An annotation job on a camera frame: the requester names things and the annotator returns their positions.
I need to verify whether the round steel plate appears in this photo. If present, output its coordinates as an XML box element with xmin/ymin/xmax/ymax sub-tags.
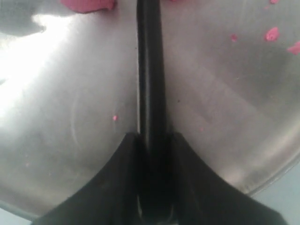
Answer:
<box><xmin>0</xmin><ymin>0</ymin><xmax>300</xmax><ymax>219</ymax></box>

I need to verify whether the pink dough lump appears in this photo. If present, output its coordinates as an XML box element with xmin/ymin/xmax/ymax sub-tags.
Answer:
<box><xmin>60</xmin><ymin>0</ymin><xmax>116</xmax><ymax>14</ymax></box>

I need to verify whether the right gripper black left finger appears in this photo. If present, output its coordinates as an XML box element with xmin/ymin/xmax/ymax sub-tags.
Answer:
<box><xmin>35</xmin><ymin>133</ymin><xmax>138</xmax><ymax>225</ymax></box>

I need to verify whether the black knife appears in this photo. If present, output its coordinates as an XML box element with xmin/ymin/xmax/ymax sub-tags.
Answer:
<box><xmin>136</xmin><ymin>0</ymin><xmax>171</xmax><ymax>223</ymax></box>

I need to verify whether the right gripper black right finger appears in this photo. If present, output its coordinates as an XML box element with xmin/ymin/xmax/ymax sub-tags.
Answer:
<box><xmin>170</xmin><ymin>133</ymin><xmax>287</xmax><ymax>225</ymax></box>

